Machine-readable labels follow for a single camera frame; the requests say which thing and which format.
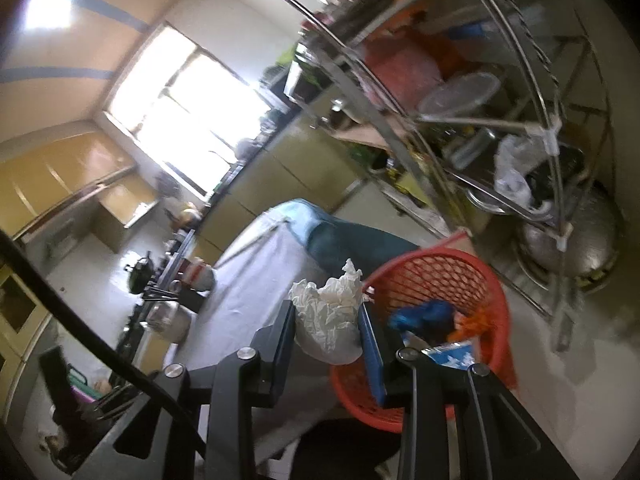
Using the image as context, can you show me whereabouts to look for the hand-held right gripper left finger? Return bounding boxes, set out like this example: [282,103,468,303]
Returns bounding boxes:
[75,299,297,480]

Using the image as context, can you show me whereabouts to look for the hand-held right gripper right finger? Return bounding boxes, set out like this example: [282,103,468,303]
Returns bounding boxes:
[357,302,566,480]

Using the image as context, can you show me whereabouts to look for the white tissue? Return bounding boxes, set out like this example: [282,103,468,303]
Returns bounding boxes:
[289,259,367,365]

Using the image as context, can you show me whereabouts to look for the red plastic basket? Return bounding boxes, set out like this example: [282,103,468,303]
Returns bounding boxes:
[329,247,518,435]

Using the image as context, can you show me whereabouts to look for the grey tablecloth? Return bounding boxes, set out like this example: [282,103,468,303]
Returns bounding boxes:
[175,220,361,461]

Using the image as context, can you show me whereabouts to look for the long pale stick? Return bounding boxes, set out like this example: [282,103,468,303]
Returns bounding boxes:
[220,220,286,266]

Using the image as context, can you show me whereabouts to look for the black chopstick holder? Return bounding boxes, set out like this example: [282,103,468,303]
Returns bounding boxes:
[172,280,208,313]

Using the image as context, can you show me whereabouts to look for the stack of red white bowls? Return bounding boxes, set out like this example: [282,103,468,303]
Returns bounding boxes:
[182,257,217,291]

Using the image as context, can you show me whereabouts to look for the metal pot with lid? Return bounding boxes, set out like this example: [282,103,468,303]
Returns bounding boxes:
[142,300,193,346]

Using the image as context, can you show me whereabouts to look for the bundle of black chopsticks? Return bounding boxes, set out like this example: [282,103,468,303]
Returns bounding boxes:
[142,280,181,301]

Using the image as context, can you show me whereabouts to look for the black wok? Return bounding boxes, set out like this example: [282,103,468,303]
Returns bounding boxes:
[125,255,156,293]

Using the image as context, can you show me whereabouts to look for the yellow lower cabinets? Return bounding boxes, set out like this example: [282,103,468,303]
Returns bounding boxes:
[195,110,371,261]

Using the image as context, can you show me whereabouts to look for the yellow cabinets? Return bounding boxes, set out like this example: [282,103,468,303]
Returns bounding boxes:
[195,110,371,261]
[0,127,161,241]

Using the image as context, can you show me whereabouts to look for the large metal pot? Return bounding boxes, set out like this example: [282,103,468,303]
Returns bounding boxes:
[517,185,626,291]

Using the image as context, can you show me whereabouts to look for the white plastic bag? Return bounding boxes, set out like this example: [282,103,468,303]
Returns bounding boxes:
[494,132,551,211]

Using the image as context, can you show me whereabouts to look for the window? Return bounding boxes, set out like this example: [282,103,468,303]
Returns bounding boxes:
[102,22,271,198]

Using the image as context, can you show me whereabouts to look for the metal kitchen rack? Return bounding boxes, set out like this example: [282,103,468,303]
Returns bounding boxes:
[262,0,616,351]

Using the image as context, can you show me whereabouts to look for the yellow upper cabinets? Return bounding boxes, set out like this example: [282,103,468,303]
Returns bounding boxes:
[0,127,161,241]

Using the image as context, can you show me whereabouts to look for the clear plastic container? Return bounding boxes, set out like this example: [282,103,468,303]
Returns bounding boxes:
[417,72,501,118]

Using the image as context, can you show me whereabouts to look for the red plastic bag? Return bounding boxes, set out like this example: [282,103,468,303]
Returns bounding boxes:
[362,30,446,106]

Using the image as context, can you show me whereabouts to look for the black cable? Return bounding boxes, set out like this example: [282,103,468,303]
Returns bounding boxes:
[0,232,206,463]

